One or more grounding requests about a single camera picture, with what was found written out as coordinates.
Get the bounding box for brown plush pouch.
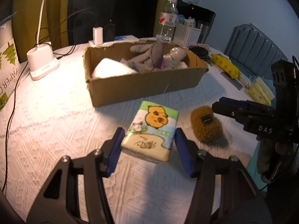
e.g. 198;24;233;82
190;106;224;143

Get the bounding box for black charger cable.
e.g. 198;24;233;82
52;7;97;60

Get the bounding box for yellow pencil case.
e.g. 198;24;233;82
211;54;241;79

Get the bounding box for white woven basket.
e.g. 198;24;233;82
174;23;202;48

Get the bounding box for black power adapter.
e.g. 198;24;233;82
104;24;115;41

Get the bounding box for clear plastic bag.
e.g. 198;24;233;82
164;47;188;69

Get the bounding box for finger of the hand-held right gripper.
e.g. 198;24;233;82
212;101;248;122
219;97;247;109

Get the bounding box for grey gloves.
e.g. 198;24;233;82
120;43;164;73

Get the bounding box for white desk lamp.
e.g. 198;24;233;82
23;0;78;81

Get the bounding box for clear water bottle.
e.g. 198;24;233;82
155;0;178;43

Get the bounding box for dark window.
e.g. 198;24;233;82
68;0;161;43

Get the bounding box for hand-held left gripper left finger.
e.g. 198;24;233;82
26;127;126;224

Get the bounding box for blue and white box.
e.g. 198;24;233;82
114;35;139;43

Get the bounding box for brown cardboard box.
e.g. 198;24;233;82
83;41;209;108

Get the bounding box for white towel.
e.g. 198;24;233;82
91;58;137;79

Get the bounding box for white textured tablecloth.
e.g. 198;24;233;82
0;35;276;224

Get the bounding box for white tree print cup pack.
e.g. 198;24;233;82
0;13;22;111

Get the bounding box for black round pouch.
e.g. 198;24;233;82
189;46;211;60

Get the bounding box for cartoon print tissue pack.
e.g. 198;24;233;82
120;100;179;164

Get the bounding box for white charger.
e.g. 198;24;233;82
93;27;103;45

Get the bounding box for steel thermos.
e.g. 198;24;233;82
195;20;212;44

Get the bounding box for person's right hand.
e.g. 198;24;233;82
256;134;295;181

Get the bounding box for grey flat plate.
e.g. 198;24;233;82
221;71;245;90

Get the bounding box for black lamp cable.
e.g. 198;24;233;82
0;64;31;193

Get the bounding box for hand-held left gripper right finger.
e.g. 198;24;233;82
175;127;273;224

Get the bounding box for wide yellow curtain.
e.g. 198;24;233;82
12;0;71;64

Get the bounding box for pale soft packet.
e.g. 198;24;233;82
247;77;275;106

